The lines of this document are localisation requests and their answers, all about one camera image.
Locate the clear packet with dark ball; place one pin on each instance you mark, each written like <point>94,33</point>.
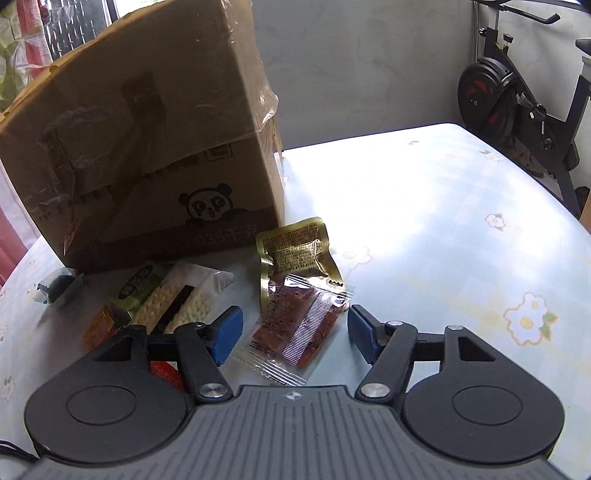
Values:
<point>60,287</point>

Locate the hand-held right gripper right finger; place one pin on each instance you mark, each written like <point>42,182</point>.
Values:
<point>364,334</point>

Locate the orange snack packet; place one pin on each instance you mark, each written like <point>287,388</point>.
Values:
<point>101,330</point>

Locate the black exercise bike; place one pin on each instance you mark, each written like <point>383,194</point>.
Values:
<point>521,110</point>

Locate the floral tablecloth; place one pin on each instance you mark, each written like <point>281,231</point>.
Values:
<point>438,230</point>

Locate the brown cardboard box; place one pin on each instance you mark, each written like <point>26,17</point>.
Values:
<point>138,138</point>

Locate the printed red curtain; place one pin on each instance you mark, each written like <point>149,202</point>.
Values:
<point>21,55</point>

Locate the clear red snack packet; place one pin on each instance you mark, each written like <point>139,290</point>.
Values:
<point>300,323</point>

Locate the gold snack packet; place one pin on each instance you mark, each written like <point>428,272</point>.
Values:
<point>295,251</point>

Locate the olive green snack packet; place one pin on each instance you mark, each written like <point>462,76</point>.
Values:
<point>138,288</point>

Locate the white cracker packet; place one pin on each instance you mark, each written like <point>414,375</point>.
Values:
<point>184,300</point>

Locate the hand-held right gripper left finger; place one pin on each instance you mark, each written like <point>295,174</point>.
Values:
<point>226,334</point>

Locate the clear plastic bag liner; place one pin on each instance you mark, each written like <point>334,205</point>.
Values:
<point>115,92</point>

